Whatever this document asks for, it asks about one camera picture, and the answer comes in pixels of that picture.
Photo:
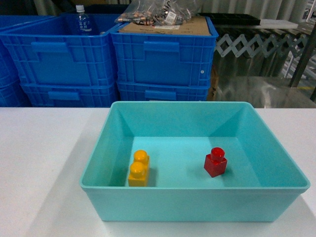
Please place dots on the red one-stud toy block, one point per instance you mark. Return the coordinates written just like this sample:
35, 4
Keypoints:
215, 162

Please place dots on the yellow two-stud toy block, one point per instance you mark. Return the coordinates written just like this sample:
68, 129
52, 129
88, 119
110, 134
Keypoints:
139, 170

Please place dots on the blue crate lower right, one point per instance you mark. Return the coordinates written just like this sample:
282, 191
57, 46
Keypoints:
148, 92

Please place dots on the blue crate upper right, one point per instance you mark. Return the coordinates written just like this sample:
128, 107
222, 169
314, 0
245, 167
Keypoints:
161, 59

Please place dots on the blue crate lower left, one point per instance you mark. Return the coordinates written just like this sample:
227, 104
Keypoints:
41, 95

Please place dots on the grey expandable roller conveyor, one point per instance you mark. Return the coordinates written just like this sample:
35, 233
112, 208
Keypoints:
251, 42

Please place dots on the brown cardboard sheet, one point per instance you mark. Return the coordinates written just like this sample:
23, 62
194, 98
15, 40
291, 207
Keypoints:
197, 26

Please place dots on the clear bag of batteries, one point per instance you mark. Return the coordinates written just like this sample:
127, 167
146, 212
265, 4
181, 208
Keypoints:
160, 12

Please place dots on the clear water bottle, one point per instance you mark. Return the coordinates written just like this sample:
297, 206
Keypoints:
85, 25

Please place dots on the teal plastic bin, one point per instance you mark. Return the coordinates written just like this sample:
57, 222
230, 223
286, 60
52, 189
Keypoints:
260, 182

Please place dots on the black plastic tray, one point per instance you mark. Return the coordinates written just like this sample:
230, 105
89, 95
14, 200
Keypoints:
232, 19

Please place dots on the blue crate upper left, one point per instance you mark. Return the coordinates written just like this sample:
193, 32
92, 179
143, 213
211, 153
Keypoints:
52, 52

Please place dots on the blue crate stack far left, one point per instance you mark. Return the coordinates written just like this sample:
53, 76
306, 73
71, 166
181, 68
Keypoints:
11, 93

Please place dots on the white foam board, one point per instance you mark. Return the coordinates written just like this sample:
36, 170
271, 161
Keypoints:
276, 24

